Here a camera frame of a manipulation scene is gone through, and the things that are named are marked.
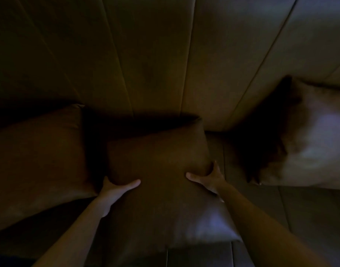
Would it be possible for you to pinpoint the person's left hand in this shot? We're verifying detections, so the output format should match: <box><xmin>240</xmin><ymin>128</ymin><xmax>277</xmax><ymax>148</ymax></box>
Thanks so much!
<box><xmin>97</xmin><ymin>176</ymin><xmax>141</xmax><ymax>218</ymax></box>

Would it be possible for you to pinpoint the person's right hand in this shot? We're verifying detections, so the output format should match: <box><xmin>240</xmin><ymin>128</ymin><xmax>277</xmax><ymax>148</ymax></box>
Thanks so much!
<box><xmin>185</xmin><ymin>161</ymin><xmax>229</xmax><ymax>203</ymax></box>

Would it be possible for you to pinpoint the brown square cushion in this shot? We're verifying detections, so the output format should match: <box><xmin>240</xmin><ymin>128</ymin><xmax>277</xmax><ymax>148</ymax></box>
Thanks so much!
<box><xmin>105</xmin><ymin>116</ymin><xmax>243</xmax><ymax>267</ymax></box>
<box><xmin>0</xmin><ymin>103</ymin><xmax>99</xmax><ymax>235</ymax></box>
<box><xmin>243</xmin><ymin>76</ymin><xmax>340</xmax><ymax>192</ymax></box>

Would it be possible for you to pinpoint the person's right forearm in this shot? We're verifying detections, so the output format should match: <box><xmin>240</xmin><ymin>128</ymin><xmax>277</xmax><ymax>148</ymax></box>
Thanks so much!
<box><xmin>218</xmin><ymin>183</ymin><xmax>333</xmax><ymax>267</ymax></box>

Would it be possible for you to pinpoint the person's left forearm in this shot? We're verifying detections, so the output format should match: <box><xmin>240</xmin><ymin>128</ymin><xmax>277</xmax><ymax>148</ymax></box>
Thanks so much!
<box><xmin>31</xmin><ymin>197</ymin><xmax>109</xmax><ymax>267</ymax></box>

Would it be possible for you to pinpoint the brown sofa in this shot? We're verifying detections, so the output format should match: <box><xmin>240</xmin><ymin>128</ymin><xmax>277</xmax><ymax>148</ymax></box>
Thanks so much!
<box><xmin>0</xmin><ymin>0</ymin><xmax>340</xmax><ymax>267</ymax></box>

